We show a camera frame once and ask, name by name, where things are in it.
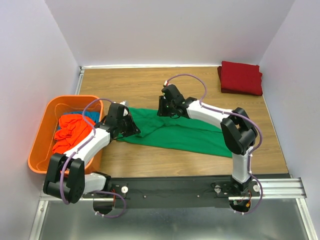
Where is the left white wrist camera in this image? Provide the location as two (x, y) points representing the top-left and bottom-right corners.
(120, 100), (129, 107)

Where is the folded dark red t shirt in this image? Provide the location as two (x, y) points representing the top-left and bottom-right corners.
(217, 66), (262, 96)

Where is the blue t shirt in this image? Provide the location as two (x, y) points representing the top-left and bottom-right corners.
(57, 111), (100, 130)

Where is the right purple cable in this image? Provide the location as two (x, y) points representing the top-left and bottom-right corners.
(163, 74), (264, 216)

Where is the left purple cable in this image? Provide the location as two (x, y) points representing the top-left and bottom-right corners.
(59, 98), (127, 219)

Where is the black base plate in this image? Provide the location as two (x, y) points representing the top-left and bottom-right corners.
(81, 175), (261, 210)

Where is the orange plastic basket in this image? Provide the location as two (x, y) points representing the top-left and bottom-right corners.
(27, 95), (98, 175)

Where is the orange t shirt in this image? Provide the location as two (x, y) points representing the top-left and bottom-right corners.
(52, 111), (92, 154)

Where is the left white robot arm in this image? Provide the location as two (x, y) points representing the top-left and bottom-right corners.
(43, 101), (141, 204)

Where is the purple cable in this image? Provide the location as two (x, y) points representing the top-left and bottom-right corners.
(59, 98), (127, 219)
(163, 74), (264, 216)

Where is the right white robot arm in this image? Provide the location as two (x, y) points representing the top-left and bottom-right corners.
(157, 84), (258, 196)

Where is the green t shirt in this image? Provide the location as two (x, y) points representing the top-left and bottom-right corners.
(119, 107), (232, 158)

